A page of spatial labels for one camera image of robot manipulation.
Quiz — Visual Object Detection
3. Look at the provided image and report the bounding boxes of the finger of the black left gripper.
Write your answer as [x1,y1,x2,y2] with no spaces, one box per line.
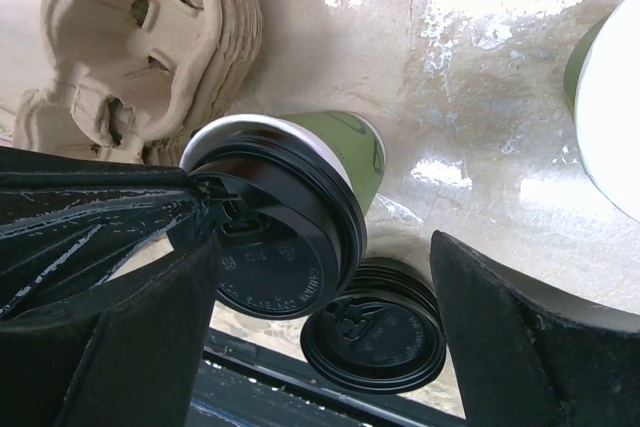
[1,147,205,320]

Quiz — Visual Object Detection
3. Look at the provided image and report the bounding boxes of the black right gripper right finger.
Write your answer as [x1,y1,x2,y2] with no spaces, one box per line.
[430,231,639,426]

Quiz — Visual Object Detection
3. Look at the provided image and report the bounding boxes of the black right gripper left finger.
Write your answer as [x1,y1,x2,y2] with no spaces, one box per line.
[1,237,220,426]

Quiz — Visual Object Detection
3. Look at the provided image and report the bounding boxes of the black coffee lid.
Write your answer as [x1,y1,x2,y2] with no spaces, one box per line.
[184,128,366,320]

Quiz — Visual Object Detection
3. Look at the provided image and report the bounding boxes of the green paper cup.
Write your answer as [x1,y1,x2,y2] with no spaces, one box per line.
[180,111,386,227]
[563,0,639,221]

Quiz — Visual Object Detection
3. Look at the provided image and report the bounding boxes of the black lid stack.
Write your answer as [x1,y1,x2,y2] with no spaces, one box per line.
[300,257,446,395]

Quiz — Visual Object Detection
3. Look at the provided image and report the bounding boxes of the cardboard cup carrier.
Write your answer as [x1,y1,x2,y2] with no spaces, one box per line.
[12,0,263,166]

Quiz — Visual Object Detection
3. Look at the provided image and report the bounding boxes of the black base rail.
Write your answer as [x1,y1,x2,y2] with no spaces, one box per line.
[186,329,466,426]

